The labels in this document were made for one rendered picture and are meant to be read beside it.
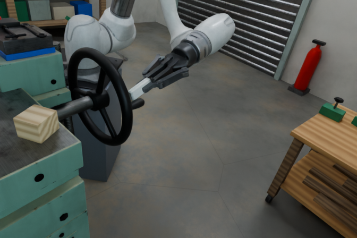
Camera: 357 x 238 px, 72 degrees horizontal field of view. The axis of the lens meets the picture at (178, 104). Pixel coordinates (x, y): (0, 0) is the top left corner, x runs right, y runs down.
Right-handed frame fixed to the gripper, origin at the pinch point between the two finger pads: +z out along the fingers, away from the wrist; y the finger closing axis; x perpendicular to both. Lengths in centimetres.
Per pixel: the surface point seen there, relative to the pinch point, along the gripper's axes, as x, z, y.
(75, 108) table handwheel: -0.4, 15.3, -7.9
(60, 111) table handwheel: -2.2, 18.6, -8.2
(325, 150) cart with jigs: 56, -57, 46
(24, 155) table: -14.4, 29.1, 10.2
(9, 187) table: -13.5, 33.0, 12.9
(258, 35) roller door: 133, -239, -77
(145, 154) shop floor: 98, -16, -43
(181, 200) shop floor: 95, -7, -2
